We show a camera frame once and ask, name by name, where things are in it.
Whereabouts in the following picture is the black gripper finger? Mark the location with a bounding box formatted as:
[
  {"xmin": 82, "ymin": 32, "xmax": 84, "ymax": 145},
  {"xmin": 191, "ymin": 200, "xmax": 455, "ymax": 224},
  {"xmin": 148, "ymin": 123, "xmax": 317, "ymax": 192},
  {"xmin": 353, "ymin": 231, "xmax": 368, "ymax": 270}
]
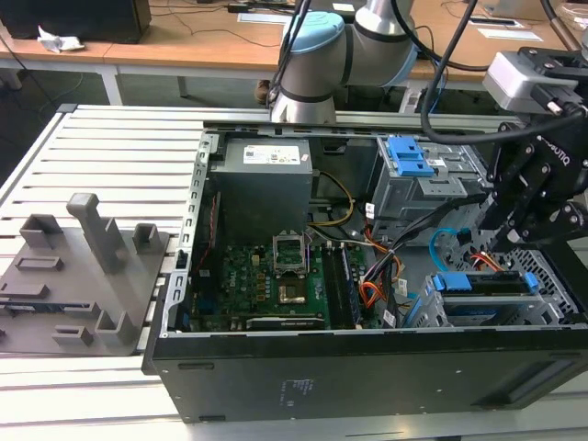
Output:
[
  {"xmin": 490, "ymin": 190, "xmax": 588, "ymax": 253},
  {"xmin": 479, "ymin": 119, "xmax": 552, "ymax": 233}
]

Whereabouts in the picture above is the hard disk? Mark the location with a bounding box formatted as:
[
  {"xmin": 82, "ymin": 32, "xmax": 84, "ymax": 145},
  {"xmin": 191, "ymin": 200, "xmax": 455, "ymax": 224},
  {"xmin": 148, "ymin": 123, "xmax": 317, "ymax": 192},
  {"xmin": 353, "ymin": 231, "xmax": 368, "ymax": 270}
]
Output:
[{"xmin": 403, "ymin": 269, "xmax": 539, "ymax": 328}]

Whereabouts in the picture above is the metal disk bay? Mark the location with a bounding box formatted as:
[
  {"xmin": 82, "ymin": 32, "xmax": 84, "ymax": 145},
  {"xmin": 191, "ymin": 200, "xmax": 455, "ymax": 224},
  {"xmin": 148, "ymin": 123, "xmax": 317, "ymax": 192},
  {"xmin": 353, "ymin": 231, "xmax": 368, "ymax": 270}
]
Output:
[{"xmin": 403, "ymin": 247, "xmax": 585, "ymax": 328}]

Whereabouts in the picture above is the black RAM slot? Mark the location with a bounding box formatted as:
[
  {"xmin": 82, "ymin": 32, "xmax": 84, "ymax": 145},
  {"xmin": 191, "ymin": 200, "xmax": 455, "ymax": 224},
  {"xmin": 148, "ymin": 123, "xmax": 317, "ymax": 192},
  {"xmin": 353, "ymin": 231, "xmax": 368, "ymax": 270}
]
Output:
[{"xmin": 320, "ymin": 244, "xmax": 345, "ymax": 330}]

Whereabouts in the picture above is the grey metal drive cage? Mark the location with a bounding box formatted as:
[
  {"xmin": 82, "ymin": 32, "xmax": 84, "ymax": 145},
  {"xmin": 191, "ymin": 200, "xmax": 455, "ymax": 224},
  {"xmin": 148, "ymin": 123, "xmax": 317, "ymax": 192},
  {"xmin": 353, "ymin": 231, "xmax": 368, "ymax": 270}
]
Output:
[{"xmin": 369, "ymin": 135, "xmax": 497, "ymax": 241}]

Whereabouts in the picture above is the blue plastic cage latch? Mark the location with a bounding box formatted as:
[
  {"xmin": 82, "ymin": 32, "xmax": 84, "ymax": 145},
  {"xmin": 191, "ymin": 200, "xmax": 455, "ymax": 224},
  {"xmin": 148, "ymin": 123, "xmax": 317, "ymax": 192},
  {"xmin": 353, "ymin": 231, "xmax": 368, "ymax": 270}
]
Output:
[{"xmin": 387, "ymin": 136, "xmax": 435, "ymax": 178}]

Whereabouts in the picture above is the white paper sheet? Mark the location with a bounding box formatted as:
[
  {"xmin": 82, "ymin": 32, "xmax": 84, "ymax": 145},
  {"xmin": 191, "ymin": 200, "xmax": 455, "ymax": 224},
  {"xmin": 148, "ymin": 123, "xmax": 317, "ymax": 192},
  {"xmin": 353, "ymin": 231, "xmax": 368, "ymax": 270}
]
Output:
[
  {"xmin": 476, "ymin": 27, "xmax": 544, "ymax": 43},
  {"xmin": 236, "ymin": 12, "xmax": 284, "ymax": 25}
]

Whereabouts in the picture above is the RAM stick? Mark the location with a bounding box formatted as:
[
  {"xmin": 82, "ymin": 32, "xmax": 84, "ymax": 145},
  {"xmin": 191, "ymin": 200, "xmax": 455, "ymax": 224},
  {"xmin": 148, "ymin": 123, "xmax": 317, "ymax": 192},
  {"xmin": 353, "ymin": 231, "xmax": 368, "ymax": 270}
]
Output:
[{"xmin": 339, "ymin": 245, "xmax": 364, "ymax": 325}]

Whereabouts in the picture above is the black open PC case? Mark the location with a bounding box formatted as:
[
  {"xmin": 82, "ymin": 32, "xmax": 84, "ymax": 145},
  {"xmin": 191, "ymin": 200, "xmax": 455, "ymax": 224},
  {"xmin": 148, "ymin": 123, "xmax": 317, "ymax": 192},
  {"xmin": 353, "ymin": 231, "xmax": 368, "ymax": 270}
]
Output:
[{"xmin": 141, "ymin": 119, "xmax": 588, "ymax": 424}]

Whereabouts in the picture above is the metal socket cover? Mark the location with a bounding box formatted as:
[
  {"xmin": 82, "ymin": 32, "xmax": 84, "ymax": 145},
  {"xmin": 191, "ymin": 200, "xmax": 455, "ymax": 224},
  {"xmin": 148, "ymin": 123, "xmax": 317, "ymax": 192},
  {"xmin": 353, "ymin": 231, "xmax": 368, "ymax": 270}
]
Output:
[{"xmin": 272, "ymin": 229, "xmax": 308, "ymax": 277}]

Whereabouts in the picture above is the CPU socket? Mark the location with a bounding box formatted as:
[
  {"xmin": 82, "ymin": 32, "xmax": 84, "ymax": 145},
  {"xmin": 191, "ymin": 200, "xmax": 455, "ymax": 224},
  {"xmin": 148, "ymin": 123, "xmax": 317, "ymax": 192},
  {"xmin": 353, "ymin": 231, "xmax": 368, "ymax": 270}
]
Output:
[{"xmin": 277, "ymin": 282, "xmax": 308, "ymax": 306}]

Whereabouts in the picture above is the grey power supply unit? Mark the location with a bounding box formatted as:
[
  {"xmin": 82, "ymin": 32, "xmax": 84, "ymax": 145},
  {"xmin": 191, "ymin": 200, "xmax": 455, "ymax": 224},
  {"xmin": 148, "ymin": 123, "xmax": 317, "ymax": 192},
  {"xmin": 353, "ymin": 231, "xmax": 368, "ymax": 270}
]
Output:
[{"xmin": 209, "ymin": 137, "xmax": 314, "ymax": 233}]

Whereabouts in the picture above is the brown shoe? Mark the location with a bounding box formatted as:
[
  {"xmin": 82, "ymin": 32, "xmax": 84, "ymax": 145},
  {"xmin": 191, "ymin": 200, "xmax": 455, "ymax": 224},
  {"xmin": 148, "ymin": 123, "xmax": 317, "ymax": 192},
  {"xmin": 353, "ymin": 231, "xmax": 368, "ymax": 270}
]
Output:
[{"xmin": 254, "ymin": 78, "xmax": 273, "ymax": 106}]

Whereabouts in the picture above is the green motherboard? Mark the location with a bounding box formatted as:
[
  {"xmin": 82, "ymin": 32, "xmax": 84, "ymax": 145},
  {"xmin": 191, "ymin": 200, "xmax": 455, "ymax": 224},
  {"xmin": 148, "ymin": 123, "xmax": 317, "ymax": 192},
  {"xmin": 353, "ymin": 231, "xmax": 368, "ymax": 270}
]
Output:
[{"xmin": 190, "ymin": 241, "xmax": 382, "ymax": 332}]

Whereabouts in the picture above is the wooden desk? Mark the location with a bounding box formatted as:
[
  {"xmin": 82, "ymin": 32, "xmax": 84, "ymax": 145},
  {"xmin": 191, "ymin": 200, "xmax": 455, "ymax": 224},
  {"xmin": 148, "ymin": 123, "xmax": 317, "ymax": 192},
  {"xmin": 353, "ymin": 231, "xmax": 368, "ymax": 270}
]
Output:
[{"xmin": 0, "ymin": 0, "xmax": 588, "ymax": 96}]

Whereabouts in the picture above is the grey parts rack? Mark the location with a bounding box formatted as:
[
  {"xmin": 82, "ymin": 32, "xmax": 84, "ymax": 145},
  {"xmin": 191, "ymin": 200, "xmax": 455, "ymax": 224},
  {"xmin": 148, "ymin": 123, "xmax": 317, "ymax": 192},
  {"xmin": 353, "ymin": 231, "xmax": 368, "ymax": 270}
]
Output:
[{"xmin": 0, "ymin": 192, "xmax": 174, "ymax": 357}]

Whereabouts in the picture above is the black box on desk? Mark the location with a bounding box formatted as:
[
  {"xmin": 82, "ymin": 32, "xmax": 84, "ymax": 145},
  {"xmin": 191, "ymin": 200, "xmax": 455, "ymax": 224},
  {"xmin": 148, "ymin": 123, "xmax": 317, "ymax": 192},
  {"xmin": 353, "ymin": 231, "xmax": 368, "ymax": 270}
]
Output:
[{"xmin": 0, "ymin": 0, "xmax": 153, "ymax": 45}]

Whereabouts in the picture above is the crumpled white paper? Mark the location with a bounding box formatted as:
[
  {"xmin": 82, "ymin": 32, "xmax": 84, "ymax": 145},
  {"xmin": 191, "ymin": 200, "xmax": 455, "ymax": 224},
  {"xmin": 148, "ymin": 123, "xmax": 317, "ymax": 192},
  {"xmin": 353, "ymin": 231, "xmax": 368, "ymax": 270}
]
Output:
[{"xmin": 36, "ymin": 25, "xmax": 86, "ymax": 54}]

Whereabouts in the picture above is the black sleeved cable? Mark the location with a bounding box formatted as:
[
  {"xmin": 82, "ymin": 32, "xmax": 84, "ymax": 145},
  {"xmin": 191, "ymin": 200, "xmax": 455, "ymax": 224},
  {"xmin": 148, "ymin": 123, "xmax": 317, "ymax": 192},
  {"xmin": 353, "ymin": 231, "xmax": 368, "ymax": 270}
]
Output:
[{"xmin": 388, "ymin": 192, "xmax": 489, "ymax": 253}]

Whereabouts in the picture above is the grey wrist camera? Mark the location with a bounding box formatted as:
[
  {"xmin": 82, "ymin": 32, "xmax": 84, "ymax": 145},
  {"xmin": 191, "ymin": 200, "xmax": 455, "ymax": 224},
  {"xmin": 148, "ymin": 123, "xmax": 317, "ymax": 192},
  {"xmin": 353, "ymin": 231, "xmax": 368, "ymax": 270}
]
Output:
[{"xmin": 481, "ymin": 50, "xmax": 581, "ymax": 112}]

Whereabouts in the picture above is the black camera cable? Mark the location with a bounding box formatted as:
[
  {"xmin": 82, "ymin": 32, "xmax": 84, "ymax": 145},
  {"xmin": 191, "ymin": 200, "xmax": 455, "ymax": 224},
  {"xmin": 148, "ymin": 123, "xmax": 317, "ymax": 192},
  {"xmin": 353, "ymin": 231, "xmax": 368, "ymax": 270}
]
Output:
[{"xmin": 390, "ymin": 0, "xmax": 504, "ymax": 144}]

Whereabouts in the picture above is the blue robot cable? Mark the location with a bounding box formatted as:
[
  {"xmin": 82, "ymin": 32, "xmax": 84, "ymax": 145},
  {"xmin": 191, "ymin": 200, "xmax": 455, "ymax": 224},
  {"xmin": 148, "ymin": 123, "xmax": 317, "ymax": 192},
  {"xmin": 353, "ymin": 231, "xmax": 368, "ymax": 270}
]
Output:
[{"xmin": 431, "ymin": 68, "xmax": 449, "ymax": 114}]

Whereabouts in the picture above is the blue disk wire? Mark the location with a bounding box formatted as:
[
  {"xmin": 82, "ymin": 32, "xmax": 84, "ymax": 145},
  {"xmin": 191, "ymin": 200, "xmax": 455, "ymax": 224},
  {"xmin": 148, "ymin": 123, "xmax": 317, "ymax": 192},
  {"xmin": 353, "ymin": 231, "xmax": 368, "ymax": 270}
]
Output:
[{"xmin": 428, "ymin": 226, "xmax": 472, "ymax": 277}]

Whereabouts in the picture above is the multicolour power wire bundle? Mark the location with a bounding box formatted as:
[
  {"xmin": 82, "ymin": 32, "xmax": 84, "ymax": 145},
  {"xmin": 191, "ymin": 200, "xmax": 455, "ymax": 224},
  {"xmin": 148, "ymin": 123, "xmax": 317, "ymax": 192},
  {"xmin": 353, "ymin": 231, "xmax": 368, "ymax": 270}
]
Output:
[{"xmin": 361, "ymin": 229, "xmax": 406, "ymax": 282}]

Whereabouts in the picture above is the yellow wire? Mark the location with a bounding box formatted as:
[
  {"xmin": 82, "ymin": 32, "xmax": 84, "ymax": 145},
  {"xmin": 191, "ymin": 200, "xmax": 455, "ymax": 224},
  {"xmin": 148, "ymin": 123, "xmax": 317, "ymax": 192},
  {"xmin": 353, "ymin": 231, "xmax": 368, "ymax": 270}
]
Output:
[{"xmin": 306, "ymin": 171, "xmax": 356, "ymax": 228}]

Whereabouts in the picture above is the orange flat wire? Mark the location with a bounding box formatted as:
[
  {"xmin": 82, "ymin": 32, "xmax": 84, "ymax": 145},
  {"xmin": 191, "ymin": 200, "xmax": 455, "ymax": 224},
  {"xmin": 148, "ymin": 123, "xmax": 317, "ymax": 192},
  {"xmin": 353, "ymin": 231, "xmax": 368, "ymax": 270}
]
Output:
[{"xmin": 359, "ymin": 279, "xmax": 390, "ymax": 309}]

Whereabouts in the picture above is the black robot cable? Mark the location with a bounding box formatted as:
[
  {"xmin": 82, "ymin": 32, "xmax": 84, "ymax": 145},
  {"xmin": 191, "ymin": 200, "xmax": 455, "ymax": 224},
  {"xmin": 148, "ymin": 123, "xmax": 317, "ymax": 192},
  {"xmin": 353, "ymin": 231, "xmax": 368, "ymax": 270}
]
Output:
[{"xmin": 267, "ymin": 0, "xmax": 314, "ymax": 111}]

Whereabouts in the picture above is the thin red wire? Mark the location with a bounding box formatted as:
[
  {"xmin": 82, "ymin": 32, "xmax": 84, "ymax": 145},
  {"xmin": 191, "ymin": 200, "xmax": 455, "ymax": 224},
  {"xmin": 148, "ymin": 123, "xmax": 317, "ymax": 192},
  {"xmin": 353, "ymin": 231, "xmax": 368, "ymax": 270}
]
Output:
[{"xmin": 201, "ymin": 190, "xmax": 223, "ymax": 277}]

